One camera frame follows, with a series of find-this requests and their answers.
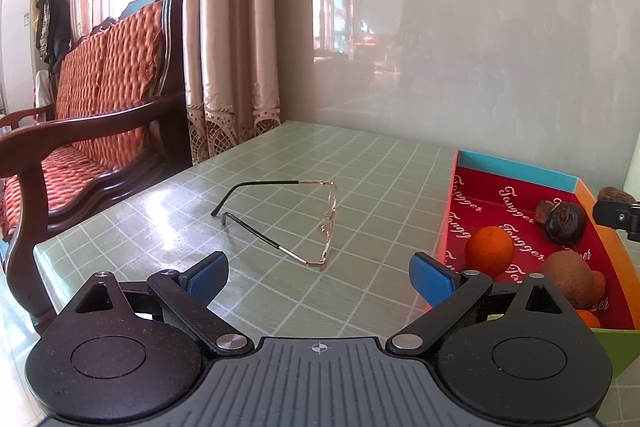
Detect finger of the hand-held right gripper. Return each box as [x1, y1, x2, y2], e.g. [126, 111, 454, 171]
[593, 200, 640, 229]

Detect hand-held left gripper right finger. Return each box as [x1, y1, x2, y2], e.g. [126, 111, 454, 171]
[386, 251, 571, 356]

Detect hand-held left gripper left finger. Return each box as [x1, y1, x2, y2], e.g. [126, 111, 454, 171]
[72, 250, 255, 356]

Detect orange mandarin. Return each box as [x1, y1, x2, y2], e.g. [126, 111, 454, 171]
[465, 227, 516, 279]
[575, 308, 602, 329]

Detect small beige longan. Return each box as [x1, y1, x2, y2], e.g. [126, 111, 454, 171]
[587, 269, 608, 303]

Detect brown kiwi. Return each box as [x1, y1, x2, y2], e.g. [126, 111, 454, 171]
[542, 251, 596, 310]

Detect colourful cardboard box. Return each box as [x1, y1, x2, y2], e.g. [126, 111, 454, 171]
[432, 149, 640, 380]

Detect thin metal eyeglasses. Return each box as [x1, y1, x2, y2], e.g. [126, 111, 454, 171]
[210, 179, 338, 270]

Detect green checked tablecloth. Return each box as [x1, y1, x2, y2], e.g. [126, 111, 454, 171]
[32, 121, 640, 338]

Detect wooden sofa with orange cushions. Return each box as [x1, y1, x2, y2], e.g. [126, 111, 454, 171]
[0, 0, 193, 333]

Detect beige lace-trimmed curtain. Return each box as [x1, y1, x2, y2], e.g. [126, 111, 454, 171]
[182, 0, 281, 165]

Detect white refrigerator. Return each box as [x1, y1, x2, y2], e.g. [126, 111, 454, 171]
[0, 0, 51, 118]

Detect dark hanging coat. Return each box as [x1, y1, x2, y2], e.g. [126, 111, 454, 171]
[32, 0, 73, 72]

